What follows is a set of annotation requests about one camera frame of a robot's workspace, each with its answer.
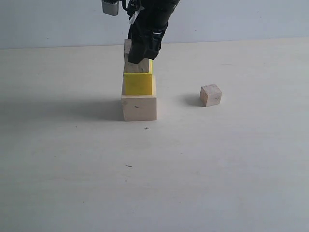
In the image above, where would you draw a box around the medium grainy wooden cube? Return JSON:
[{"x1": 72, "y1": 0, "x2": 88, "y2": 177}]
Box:
[{"x1": 124, "y1": 38, "x2": 150, "y2": 74}]

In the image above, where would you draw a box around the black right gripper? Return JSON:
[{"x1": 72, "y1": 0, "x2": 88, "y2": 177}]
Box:
[{"x1": 128, "y1": 16, "x2": 169, "y2": 64}]

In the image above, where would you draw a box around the yellow cube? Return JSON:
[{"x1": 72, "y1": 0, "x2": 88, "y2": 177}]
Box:
[{"x1": 122, "y1": 59, "x2": 155, "y2": 96}]

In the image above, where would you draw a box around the large pale wooden cube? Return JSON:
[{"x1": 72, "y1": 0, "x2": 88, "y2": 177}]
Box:
[{"x1": 120, "y1": 75, "x2": 157, "y2": 122}]

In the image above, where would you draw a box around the small pale wooden cube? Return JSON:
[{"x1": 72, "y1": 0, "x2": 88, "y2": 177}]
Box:
[{"x1": 200, "y1": 84, "x2": 222, "y2": 107}]

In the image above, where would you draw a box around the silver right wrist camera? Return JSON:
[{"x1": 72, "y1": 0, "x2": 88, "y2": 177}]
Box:
[{"x1": 101, "y1": 0, "x2": 119, "y2": 16}]

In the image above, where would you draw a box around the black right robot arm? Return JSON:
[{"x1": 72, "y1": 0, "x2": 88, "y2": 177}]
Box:
[{"x1": 127, "y1": 0, "x2": 179, "y2": 64}]

